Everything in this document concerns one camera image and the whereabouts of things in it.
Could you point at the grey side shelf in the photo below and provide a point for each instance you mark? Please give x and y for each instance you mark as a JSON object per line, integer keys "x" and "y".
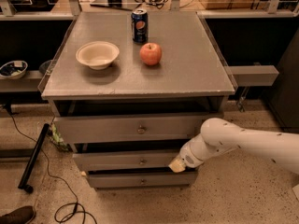
{"x": 253, "y": 75}
{"x": 29, "y": 82}

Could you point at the grey drawer cabinet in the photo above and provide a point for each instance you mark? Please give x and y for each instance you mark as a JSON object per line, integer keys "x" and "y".
{"x": 190, "y": 77}

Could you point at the brown shoe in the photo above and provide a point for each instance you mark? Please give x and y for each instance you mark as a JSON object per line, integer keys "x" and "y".
{"x": 23, "y": 215}

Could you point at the grey bottom drawer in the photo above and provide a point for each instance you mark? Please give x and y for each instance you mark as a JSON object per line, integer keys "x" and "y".
{"x": 140, "y": 178}

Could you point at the dark bowl on shelf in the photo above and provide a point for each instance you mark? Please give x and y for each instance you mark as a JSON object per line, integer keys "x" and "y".
{"x": 44, "y": 66}

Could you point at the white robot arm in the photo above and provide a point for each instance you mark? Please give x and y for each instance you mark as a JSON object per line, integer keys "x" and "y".
{"x": 218, "y": 136}

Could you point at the grey top drawer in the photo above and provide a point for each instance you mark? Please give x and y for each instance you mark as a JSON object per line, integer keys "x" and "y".
{"x": 120, "y": 128}

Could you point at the white paper bowl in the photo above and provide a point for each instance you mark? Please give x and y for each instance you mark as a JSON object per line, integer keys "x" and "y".
{"x": 97, "y": 55}

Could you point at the grey drawer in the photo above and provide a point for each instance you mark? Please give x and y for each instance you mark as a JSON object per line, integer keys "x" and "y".
{"x": 140, "y": 178}
{"x": 120, "y": 128}
{"x": 124, "y": 160}

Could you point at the grey side shelf left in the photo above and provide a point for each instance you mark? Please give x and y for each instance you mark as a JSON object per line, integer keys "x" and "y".
{"x": 29, "y": 82}

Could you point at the blue pepsi can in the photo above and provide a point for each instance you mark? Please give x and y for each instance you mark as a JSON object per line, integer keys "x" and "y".
{"x": 139, "y": 22}

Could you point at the black pole on floor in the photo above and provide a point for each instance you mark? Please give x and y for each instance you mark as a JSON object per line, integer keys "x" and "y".
{"x": 31, "y": 163}

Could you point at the grey side shelf right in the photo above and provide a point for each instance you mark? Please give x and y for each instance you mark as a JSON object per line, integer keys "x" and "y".
{"x": 253, "y": 75}

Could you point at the green snack bag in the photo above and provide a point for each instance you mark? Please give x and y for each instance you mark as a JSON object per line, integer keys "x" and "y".
{"x": 57, "y": 140}

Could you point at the red apple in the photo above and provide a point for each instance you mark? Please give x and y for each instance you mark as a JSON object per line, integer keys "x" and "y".
{"x": 150, "y": 53}

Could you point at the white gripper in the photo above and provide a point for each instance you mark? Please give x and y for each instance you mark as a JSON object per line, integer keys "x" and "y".
{"x": 188, "y": 159}

